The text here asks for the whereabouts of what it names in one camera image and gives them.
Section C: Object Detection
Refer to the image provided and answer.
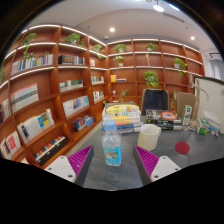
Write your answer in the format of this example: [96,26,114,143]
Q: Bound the green and white tissue box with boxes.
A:
[198,126,210,136]

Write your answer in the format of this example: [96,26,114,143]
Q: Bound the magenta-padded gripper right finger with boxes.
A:
[133,144,183,186]

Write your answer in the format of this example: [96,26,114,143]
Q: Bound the tan chair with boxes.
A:
[175,91,198,119]

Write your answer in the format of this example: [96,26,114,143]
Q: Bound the black nebula-cover book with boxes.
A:
[145,108,179,122]

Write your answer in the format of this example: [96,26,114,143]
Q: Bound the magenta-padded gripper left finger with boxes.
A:
[44,144,95,187]

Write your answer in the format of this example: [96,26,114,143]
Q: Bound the flat round red coaster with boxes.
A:
[175,140,191,155]

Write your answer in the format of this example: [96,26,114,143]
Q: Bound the clear blue-capped water bottle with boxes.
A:
[101,119,123,167]

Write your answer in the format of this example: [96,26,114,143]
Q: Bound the orange wooden shelf unit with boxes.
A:
[0,23,206,168]

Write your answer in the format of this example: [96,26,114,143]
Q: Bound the ceiling spotlights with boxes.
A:
[108,0,198,43]

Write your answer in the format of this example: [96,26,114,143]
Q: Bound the white partition panel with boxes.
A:
[194,76,224,134]

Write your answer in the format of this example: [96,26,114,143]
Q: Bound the white paper packet stack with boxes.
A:
[201,111,223,133]

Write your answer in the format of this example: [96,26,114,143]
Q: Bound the colourful book stack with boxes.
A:
[100,102,144,135]

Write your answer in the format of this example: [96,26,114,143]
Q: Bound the green and white carton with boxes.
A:
[181,104,193,127]

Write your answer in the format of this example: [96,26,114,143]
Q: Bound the grey window curtain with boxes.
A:
[209,53,224,81]

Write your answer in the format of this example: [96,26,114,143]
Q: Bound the dark office chair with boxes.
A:
[140,88,170,117]

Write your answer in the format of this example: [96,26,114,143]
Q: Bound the thick black book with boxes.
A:
[145,119,184,131]

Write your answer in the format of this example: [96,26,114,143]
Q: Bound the white plastic mug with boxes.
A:
[137,123,162,152]

